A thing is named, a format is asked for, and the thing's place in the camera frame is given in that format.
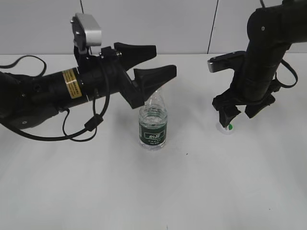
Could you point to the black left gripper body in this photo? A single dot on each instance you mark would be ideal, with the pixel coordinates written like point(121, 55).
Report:
point(102, 75)

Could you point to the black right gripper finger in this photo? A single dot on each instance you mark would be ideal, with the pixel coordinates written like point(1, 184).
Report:
point(252, 109)
point(227, 114)

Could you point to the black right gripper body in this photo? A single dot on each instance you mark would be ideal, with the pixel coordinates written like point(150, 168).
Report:
point(232, 97)

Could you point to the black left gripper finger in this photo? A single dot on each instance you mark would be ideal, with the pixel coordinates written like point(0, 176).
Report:
point(132, 55)
point(150, 80)

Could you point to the white green bottle cap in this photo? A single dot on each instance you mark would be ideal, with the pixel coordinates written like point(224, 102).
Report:
point(225, 130)

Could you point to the clear Cestbon water bottle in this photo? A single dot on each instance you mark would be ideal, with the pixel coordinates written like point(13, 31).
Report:
point(153, 122)

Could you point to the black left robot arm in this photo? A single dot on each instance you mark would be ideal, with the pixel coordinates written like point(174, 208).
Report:
point(27, 101)

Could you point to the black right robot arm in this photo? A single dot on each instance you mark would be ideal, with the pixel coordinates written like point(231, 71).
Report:
point(271, 32)

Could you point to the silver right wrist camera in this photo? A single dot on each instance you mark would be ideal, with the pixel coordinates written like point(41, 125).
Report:
point(231, 60)

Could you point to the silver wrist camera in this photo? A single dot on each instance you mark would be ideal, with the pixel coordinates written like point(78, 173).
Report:
point(86, 32)
point(231, 60)

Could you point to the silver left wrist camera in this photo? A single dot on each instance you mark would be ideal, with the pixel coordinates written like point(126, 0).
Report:
point(86, 32)

